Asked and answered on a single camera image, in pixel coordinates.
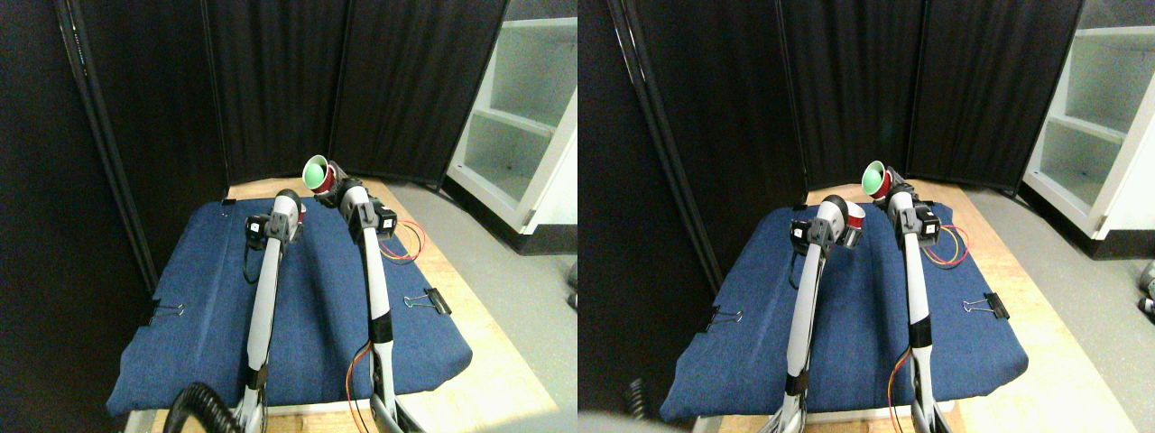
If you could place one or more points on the red cup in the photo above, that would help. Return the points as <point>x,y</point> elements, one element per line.
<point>890,185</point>
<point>333,183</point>
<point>856,219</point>
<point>303,213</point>

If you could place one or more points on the green ball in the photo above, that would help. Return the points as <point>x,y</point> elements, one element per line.
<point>316,173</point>
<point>873,179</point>

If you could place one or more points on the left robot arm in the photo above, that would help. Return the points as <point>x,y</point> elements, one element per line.
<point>801,307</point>
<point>263,307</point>

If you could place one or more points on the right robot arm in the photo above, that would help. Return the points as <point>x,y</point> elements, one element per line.
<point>377,289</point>
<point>917,289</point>

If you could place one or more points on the dark blue cloth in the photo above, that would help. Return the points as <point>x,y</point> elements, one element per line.
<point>857,361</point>
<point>180,343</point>

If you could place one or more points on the white shelf unit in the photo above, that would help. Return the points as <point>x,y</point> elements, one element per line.
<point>1083,144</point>
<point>505,144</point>

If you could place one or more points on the black curtain stand pole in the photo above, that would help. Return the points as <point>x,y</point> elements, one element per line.
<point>108,135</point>
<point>666,135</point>

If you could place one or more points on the grey object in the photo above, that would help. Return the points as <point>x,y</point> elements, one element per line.
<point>1147,278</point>

